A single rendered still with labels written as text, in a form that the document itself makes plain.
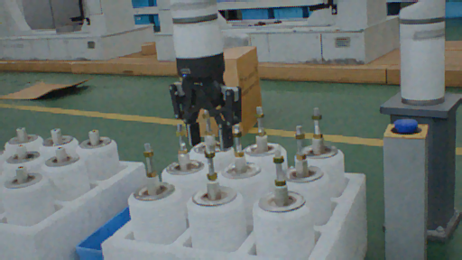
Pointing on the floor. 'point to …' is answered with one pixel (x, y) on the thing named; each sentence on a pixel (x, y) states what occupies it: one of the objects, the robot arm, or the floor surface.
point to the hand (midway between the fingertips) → (209, 140)
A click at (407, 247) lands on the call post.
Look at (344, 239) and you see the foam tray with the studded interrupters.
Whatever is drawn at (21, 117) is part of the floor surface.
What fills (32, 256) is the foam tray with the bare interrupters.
